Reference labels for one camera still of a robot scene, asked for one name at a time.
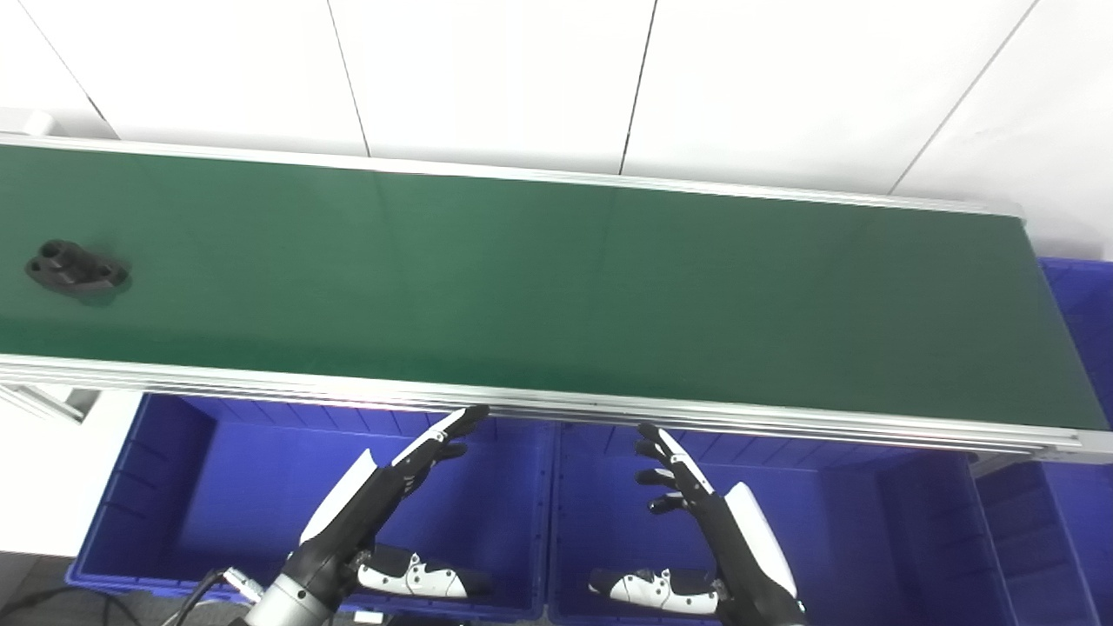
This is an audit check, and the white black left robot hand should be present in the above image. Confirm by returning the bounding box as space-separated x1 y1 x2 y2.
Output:
291 405 493 599

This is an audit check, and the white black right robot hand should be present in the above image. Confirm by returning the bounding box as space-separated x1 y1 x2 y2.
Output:
589 423 801 623

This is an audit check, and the black flanged machine part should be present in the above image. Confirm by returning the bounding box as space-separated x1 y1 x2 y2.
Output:
24 239 131 303

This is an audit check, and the blue plastic bin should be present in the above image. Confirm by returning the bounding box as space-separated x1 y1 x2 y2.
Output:
974 256 1113 626
65 393 557 623
546 423 1018 626

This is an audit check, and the green conveyor belt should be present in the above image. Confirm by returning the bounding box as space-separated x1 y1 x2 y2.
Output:
0 130 1113 462
0 143 1110 431

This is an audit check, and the aluminium conveyor support leg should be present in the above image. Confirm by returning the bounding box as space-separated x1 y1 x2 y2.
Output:
0 383 101 424

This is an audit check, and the grey conveyor end housing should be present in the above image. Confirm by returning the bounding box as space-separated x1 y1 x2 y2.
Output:
0 109 66 138

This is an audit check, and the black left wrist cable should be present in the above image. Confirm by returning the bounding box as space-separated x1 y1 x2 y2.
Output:
161 567 266 626

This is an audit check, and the black floor cable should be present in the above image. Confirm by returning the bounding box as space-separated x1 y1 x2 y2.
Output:
0 587 131 626

